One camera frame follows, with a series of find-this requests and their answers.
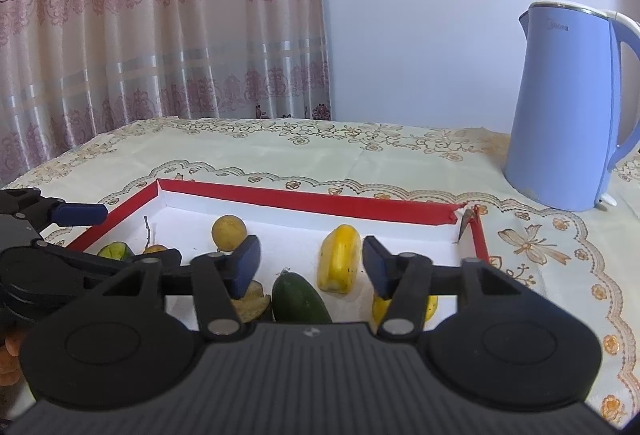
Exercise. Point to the large yellow pepper piece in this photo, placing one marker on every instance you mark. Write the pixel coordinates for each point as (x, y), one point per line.
(379, 308)

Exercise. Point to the red shallow tray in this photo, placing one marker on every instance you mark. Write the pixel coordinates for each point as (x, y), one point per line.
(290, 226)

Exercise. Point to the blue electric kettle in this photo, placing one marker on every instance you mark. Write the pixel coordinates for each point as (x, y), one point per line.
(564, 140)

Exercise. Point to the cream embroidered tablecloth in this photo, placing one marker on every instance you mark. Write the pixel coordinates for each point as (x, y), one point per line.
(587, 262)

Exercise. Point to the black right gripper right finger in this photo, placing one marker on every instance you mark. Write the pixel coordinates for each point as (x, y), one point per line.
(398, 276)

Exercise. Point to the pink patterned curtain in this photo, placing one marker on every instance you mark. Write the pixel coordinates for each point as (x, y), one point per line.
(72, 69)

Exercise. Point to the person's left hand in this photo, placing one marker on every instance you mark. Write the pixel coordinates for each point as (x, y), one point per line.
(10, 369)

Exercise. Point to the yellow longan fruit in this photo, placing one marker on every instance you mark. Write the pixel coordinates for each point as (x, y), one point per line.
(228, 232)

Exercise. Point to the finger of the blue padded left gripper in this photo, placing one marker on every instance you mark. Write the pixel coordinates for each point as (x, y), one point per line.
(79, 214)

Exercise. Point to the small yellow pepper piece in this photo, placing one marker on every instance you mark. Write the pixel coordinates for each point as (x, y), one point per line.
(339, 259)

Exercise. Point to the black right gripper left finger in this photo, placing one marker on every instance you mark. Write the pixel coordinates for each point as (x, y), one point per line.
(216, 280)

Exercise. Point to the cut green cucumber piece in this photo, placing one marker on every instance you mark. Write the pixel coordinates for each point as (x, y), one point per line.
(295, 300)

